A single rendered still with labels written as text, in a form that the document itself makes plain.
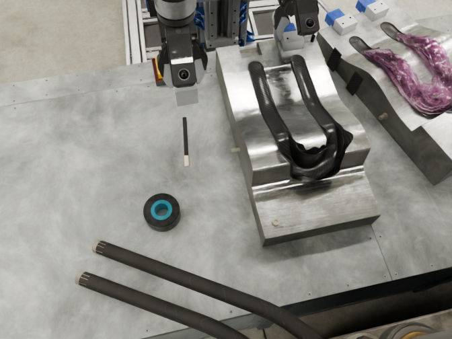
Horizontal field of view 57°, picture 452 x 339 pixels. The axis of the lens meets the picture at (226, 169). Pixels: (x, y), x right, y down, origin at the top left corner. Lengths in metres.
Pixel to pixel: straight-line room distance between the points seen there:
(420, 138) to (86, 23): 1.92
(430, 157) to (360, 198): 0.20
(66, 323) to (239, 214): 0.43
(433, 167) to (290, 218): 0.37
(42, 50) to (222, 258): 1.78
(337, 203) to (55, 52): 1.83
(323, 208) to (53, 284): 0.60
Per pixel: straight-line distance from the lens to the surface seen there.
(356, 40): 1.24
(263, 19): 2.16
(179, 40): 0.82
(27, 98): 1.22
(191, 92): 0.95
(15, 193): 1.09
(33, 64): 2.42
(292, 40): 1.10
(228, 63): 1.07
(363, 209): 0.96
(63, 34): 2.50
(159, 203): 0.95
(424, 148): 1.07
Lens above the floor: 1.71
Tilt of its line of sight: 64 degrees down
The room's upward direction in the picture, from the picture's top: 3 degrees clockwise
